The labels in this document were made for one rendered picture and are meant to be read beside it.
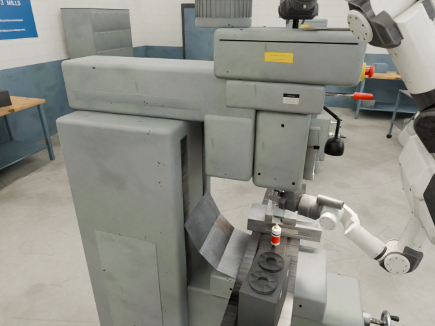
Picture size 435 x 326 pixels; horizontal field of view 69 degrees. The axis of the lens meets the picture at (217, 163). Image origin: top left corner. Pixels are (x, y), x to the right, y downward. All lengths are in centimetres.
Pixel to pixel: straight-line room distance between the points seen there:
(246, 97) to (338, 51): 32
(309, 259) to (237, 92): 89
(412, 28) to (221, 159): 74
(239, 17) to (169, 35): 737
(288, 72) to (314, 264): 92
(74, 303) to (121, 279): 113
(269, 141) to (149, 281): 85
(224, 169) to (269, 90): 35
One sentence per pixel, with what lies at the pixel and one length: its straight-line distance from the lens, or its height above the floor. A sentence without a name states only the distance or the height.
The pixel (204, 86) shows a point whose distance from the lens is 116.
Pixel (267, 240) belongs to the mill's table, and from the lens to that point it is 157.
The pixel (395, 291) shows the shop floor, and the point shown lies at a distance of 298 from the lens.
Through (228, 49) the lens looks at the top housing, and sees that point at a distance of 110.
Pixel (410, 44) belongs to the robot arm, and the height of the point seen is 188.
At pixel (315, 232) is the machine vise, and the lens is 158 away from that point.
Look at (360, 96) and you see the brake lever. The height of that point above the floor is 170.
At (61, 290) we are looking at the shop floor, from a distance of 290.
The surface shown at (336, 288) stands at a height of 76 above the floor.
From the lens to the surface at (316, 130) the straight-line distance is 123.
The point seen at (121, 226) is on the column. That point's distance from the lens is 146.
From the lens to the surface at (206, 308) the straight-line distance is 168.
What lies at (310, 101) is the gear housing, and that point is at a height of 168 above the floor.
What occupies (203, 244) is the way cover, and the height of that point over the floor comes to 99.
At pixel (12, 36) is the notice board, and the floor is 162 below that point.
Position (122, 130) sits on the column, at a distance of 122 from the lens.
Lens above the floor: 193
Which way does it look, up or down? 25 degrees down
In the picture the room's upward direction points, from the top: straight up
